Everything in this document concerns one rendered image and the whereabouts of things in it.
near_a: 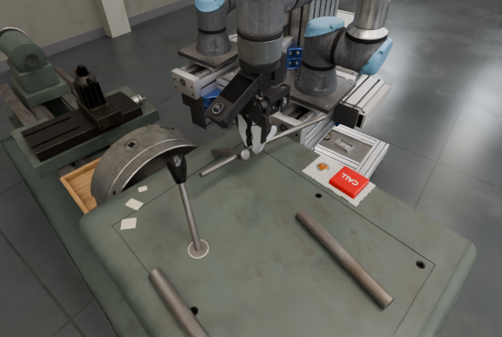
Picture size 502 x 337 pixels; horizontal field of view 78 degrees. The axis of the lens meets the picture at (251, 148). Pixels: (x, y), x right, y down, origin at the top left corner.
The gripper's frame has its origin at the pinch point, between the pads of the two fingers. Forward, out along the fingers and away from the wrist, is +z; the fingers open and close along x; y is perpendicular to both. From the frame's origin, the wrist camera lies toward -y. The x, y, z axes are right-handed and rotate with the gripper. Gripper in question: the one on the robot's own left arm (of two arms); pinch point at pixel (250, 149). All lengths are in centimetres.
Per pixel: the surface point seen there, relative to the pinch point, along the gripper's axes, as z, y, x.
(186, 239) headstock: 4.5, -21.5, -5.4
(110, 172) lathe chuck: 9.8, -22.1, 25.4
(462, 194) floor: 131, 174, -40
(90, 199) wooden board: 41, -26, 53
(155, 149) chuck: 6.3, -11.8, 20.8
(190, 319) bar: 2.3, -29.1, -17.3
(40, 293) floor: 130, -66, 99
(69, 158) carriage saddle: 40, -23, 78
